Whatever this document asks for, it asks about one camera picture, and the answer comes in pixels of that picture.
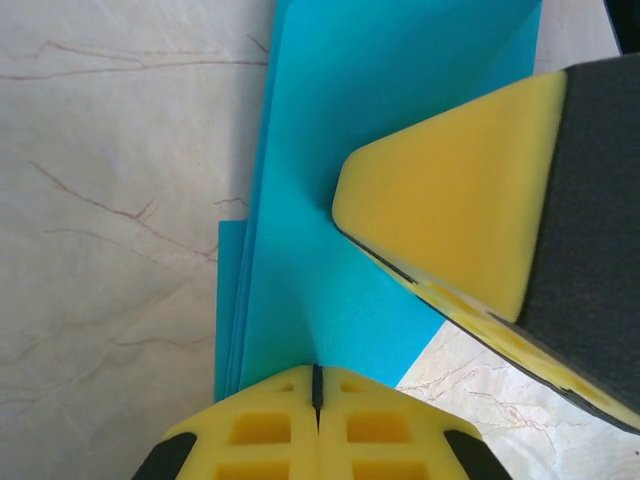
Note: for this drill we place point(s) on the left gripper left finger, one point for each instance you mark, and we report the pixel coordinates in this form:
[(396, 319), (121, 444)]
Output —
[(200, 425)]

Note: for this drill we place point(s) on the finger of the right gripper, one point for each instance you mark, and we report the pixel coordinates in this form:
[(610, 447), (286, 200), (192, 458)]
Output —
[(500, 332), (450, 190)]

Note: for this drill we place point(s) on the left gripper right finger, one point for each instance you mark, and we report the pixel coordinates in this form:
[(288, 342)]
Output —
[(425, 430)]

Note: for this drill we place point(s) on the blue square paper sheet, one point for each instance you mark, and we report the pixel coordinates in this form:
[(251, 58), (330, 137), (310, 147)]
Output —
[(350, 125)]

